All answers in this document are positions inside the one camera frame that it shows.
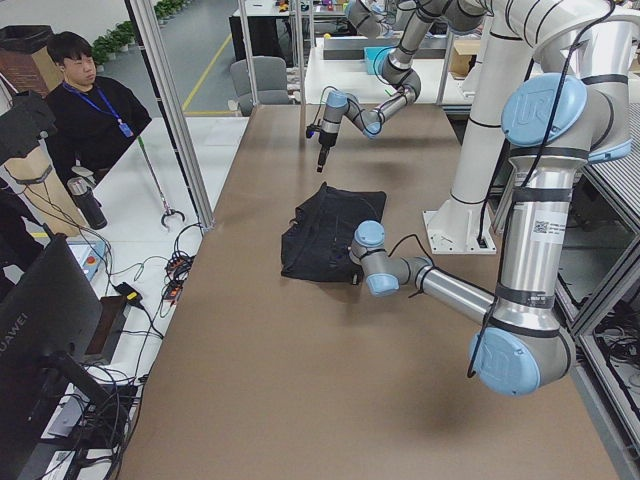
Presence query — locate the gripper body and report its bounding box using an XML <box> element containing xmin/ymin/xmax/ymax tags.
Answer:
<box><xmin>340</xmin><ymin>262</ymin><xmax>361</xmax><ymax>285</ymax></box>
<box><xmin>316</xmin><ymin>132</ymin><xmax>338</xmax><ymax>173</ymax></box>

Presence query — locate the black water bottle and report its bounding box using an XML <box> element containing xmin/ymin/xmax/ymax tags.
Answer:
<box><xmin>67</xmin><ymin>177</ymin><xmax>108</xmax><ymax>230</ymax></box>

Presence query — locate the emergency stop button box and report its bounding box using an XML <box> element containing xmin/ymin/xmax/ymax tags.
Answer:
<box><xmin>67</xmin><ymin>240</ymin><xmax>106</xmax><ymax>281</ymax></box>

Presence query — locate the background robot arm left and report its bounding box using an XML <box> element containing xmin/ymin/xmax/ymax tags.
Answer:
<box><xmin>343</xmin><ymin>1</ymin><xmax>420</xmax><ymax>297</ymax></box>

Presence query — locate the grey office chair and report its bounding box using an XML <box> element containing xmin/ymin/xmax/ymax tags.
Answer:
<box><xmin>230</xmin><ymin>56</ymin><xmax>291</xmax><ymax>116</ymax></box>

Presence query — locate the silver reacher grabber tool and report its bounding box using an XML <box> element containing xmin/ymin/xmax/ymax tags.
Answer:
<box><xmin>137</xmin><ymin>135</ymin><xmax>186</xmax><ymax>229</ymax></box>

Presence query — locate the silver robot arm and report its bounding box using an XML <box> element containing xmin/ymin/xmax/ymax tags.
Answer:
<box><xmin>306</xmin><ymin>1</ymin><xmax>485</xmax><ymax>172</ymax></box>
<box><xmin>327</xmin><ymin>1</ymin><xmax>639</xmax><ymax>396</ymax></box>

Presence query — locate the black t-shirt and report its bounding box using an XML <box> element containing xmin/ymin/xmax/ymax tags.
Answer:
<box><xmin>281</xmin><ymin>183</ymin><xmax>387</xmax><ymax>283</ymax></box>

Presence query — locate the seated man in black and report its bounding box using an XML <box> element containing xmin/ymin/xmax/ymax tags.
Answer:
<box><xmin>45</xmin><ymin>31</ymin><xmax>151</xmax><ymax>183</ymax></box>

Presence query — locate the blue plastic bin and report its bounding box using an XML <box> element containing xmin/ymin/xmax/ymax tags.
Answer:
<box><xmin>363</xmin><ymin>46</ymin><xmax>394</xmax><ymax>75</ymax></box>

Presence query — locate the brown cardboard box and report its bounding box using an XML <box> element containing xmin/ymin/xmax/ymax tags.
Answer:
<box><xmin>1</xmin><ymin>25</ymin><xmax>63</xmax><ymax>97</ymax></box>

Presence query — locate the aluminium frame post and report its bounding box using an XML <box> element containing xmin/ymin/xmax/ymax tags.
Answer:
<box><xmin>124</xmin><ymin>0</ymin><xmax>215</xmax><ymax>232</ymax></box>

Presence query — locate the black Huawei monitor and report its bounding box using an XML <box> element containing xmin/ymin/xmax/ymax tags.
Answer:
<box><xmin>1</xmin><ymin>234</ymin><xmax>126</xmax><ymax>479</ymax></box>

